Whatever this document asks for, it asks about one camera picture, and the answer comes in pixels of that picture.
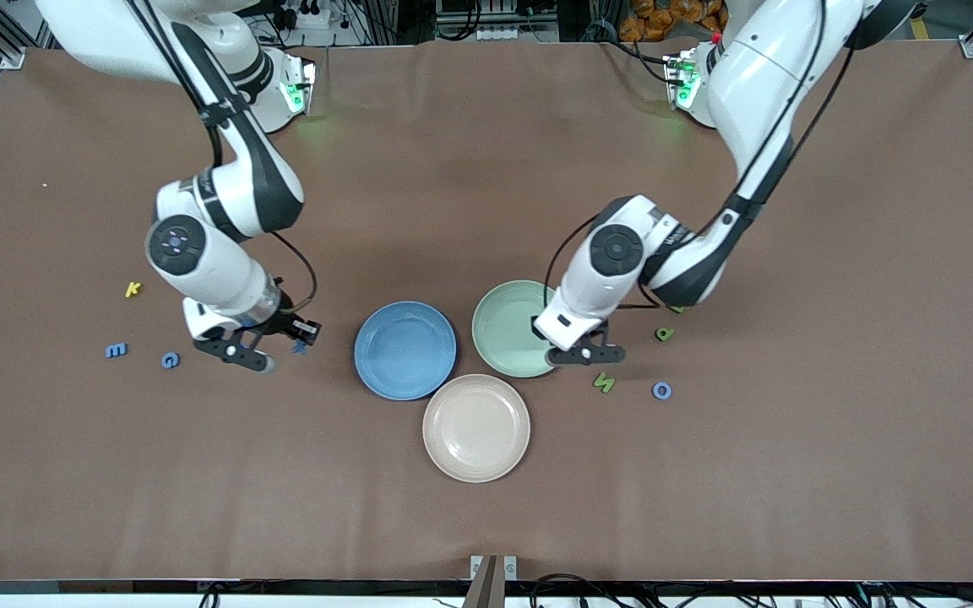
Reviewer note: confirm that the green letter P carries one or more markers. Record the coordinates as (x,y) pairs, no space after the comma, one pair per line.
(664,334)

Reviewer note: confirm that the blue letter G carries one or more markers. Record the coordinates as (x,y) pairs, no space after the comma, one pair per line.
(169,361)

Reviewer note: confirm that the green plate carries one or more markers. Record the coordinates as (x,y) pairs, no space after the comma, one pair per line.
(508,338)

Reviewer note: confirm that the beige plate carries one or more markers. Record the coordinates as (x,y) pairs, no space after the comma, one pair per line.
(476,428)

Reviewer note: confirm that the blue letter O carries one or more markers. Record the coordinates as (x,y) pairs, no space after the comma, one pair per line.
(654,391)

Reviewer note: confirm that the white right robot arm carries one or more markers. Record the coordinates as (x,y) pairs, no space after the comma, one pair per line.
(225,194)

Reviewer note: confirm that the blue letter X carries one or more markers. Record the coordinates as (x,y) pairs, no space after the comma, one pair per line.
(301,347)

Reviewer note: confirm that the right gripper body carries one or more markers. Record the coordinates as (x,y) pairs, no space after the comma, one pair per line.
(281,314)

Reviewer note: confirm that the green letter N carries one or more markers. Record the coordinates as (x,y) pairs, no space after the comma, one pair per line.
(604,383)

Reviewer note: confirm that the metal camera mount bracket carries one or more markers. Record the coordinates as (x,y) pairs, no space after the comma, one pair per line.
(486,591)

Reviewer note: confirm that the yellow letter K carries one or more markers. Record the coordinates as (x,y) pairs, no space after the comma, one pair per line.
(132,290)

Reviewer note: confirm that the blue plate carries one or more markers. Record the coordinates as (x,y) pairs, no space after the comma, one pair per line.
(404,350)

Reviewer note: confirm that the blue letter E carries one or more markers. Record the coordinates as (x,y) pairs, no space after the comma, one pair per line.
(116,350)

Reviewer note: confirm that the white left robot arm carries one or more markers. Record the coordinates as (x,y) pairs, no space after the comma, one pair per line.
(757,76)

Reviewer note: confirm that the orange plush items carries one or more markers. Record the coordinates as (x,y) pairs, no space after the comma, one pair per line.
(647,25)

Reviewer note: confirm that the long white power strip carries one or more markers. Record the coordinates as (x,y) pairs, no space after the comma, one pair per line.
(503,34)

